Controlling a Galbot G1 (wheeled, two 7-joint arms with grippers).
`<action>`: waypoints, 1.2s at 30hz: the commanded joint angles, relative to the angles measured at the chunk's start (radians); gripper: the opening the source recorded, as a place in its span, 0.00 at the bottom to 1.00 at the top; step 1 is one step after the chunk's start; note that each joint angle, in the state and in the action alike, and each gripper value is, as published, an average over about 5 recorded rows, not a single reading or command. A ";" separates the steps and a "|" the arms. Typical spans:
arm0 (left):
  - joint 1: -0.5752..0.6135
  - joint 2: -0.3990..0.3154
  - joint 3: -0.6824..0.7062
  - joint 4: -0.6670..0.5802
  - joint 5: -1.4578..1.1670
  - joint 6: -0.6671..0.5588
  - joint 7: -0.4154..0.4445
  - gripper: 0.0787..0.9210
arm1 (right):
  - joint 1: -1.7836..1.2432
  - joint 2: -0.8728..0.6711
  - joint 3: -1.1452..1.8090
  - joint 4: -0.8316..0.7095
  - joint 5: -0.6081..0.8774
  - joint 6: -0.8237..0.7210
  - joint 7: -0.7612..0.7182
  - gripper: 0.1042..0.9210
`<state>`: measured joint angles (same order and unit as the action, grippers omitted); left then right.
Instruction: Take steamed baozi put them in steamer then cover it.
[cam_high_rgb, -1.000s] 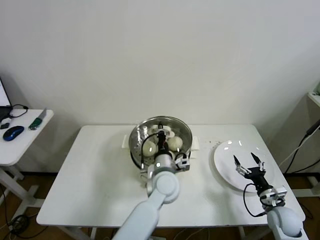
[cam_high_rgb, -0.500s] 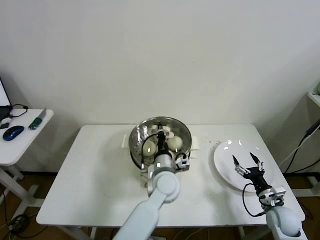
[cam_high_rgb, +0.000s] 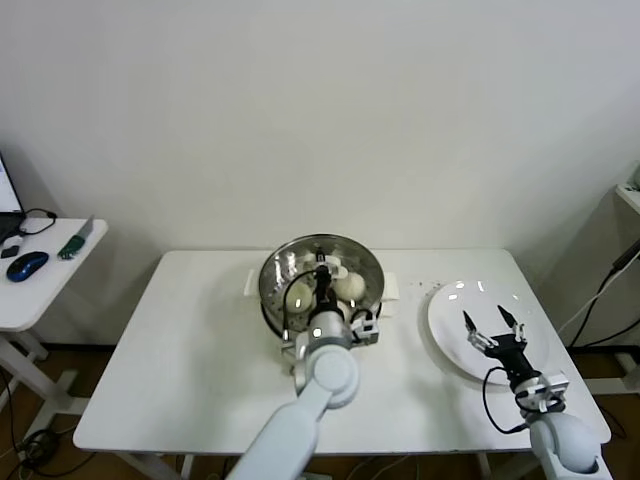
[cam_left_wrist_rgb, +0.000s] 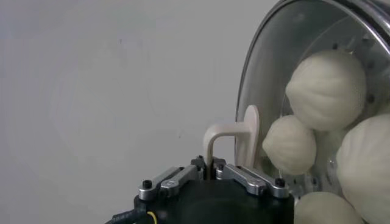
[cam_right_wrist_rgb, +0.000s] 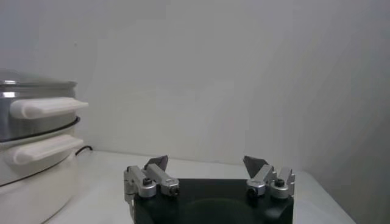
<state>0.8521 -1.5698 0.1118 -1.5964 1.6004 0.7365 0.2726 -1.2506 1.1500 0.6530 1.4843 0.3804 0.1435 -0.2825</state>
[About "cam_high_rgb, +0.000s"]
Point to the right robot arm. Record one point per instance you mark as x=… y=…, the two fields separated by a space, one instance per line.
x=565 y=445

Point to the small black white adapter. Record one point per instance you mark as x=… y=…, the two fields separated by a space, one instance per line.
x=10 y=248

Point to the white round plate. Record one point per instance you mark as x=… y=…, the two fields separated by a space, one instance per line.
x=450 y=320

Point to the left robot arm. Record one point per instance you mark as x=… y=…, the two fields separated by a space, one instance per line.
x=325 y=375

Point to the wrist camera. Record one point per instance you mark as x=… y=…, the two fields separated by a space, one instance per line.
x=365 y=327
x=555 y=387

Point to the white shelf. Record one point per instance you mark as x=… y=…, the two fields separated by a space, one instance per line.
x=630 y=196

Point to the black laptop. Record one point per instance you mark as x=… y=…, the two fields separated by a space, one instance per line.
x=7 y=222

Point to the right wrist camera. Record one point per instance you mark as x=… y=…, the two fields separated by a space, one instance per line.
x=555 y=387

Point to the white side table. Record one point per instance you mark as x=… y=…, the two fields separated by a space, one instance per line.
x=45 y=295

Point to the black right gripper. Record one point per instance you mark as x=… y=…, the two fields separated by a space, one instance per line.
x=510 y=350

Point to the blue computer mouse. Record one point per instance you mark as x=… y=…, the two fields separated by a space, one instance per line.
x=27 y=265

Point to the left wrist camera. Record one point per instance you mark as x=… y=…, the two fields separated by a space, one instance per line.
x=365 y=327

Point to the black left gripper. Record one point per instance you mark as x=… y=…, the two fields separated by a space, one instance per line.
x=325 y=290

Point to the perforated steel steamer basket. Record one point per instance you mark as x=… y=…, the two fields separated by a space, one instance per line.
x=272 y=320

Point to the pale green object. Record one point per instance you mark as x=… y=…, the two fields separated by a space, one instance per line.
x=636 y=179

